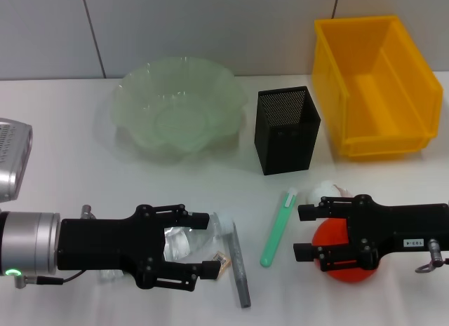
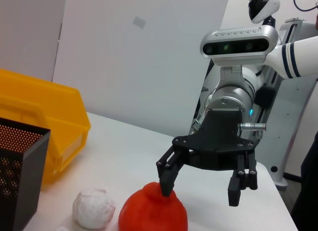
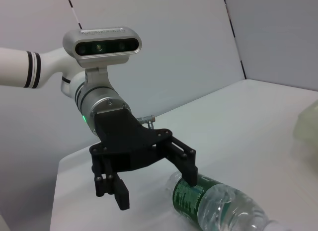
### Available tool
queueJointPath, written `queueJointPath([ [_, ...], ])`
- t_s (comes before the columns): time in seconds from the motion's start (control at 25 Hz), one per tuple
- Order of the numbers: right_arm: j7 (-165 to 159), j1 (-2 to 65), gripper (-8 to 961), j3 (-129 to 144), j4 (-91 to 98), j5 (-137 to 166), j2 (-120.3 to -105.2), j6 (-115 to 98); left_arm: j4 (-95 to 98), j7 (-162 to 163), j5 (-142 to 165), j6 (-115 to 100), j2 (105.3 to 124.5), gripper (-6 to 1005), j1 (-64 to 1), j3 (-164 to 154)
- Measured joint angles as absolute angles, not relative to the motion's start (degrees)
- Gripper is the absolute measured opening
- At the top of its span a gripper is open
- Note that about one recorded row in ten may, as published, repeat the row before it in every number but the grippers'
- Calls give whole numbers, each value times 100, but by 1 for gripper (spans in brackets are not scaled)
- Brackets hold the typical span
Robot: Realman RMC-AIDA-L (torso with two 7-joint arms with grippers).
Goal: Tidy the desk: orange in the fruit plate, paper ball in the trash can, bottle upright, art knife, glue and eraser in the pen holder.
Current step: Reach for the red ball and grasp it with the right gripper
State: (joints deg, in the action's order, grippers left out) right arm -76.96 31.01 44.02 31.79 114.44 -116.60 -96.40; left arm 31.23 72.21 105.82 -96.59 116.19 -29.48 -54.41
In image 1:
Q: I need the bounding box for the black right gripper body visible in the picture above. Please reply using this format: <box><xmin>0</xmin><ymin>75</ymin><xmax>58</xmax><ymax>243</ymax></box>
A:
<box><xmin>346</xmin><ymin>193</ymin><xmax>449</xmax><ymax>270</ymax></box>

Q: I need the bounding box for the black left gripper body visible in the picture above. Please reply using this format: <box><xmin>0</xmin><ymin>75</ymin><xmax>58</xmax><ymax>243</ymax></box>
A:
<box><xmin>57</xmin><ymin>205</ymin><xmax>184</xmax><ymax>290</ymax></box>

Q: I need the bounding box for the clear bottle with green label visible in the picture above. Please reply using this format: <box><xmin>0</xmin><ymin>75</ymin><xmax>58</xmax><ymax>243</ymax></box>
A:
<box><xmin>98</xmin><ymin>213</ymin><xmax>235</xmax><ymax>285</ymax></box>

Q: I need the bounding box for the white paper ball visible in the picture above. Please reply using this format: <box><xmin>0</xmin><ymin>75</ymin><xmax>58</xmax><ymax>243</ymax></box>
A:
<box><xmin>307</xmin><ymin>179</ymin><xmax>354</xmax><ymax>205</ymax></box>

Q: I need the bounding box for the orange toy fruit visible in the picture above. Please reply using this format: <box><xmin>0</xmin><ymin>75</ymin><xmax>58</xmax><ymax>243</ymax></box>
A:
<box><xmin>311</xmin><ymin>217</ymin><xmax>380</xmax><ymax>285</ymax></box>

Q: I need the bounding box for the beige eraser with barcode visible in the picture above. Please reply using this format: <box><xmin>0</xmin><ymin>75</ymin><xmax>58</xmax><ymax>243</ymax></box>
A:
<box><xmin>214</xmin><ymin>250</ymin><xmax>232</xmax><ymax>279</ymax></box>

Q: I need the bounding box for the grey glitter pen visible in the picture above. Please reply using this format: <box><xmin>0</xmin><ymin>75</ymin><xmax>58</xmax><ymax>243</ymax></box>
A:
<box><xmin>224</xmin><ymin>223</ymin><xmax>252</xmax><ymax>309</ymax></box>

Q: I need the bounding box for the black mesh pen holder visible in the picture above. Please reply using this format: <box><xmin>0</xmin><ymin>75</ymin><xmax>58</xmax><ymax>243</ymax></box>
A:
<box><xmin>253</xmin><ymin>86</ymin><xmax>322</xmax><ymax>177</ymax></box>

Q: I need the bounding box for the translucent green fruit bowl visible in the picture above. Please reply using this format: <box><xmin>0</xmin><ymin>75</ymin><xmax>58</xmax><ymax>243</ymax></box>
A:
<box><xmin>110</xmin><ymin>56</ymin><xmax>248</xmax><ymax>165</ymax></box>

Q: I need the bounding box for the yellow plastic bin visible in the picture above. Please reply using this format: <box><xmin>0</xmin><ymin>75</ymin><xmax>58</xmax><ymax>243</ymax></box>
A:
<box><xmin>313</xmin><ymin>15</ymin><xmax>444</xmax><ymax>163</ymax></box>

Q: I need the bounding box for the right gripper cable with plug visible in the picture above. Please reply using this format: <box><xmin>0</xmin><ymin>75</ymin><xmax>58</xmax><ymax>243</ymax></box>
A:
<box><xmin>415</xmin><ymin>238</ymin><xmax>449</xmax><ymax>273</ymax></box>

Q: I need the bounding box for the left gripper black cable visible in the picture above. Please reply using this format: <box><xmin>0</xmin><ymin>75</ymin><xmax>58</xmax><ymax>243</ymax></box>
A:
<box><xmin>13</xmin><ymin>269</ymin><xmax>84</xmax><ymax>289</ymax></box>

